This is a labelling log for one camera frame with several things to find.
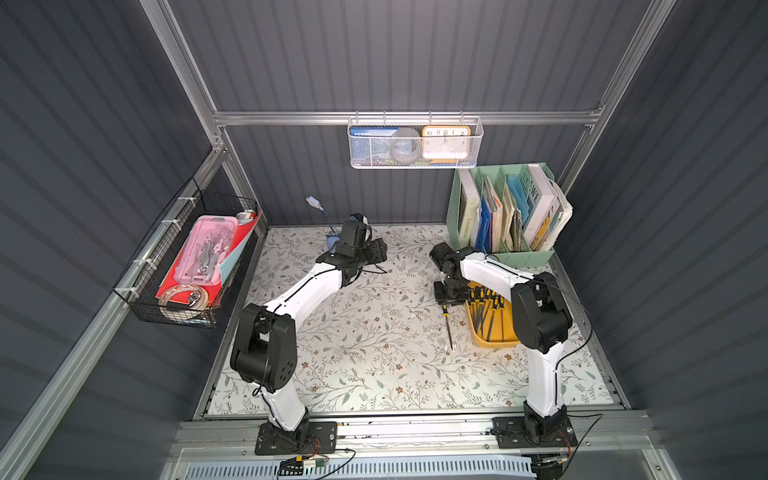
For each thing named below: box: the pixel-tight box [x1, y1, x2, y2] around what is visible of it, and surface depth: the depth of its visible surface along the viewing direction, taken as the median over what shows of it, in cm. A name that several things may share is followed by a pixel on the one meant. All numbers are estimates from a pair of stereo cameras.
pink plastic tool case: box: [174, 215, 239, 286], surface depth 74 cm
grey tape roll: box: [390, 127, 423, 164], surface depth 89 cm
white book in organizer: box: [458, 169, 481, 249], surface depth 100 cm
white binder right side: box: [532, 178, 573, 252], surface depth 95 cm
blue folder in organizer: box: [476, 195, 491, 254], surface depth 98 cm
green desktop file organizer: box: [447, 163, 557, 269], surface depth 101 cm
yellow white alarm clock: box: [422, 125, 472, 164], surface depth 90 cm
